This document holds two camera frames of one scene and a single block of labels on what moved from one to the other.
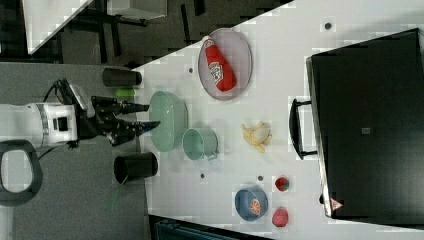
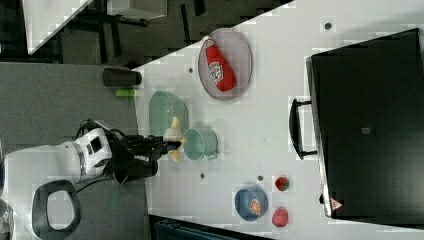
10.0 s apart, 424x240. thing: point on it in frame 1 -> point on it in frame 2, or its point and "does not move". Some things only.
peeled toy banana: [260, 135] -> [174, 135]
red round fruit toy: [280, 216] does not move
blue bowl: [250, 203] does not move
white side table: [46, 20] does not move
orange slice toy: [255, 207] does not move
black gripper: [107, 116] -> [135, 156]
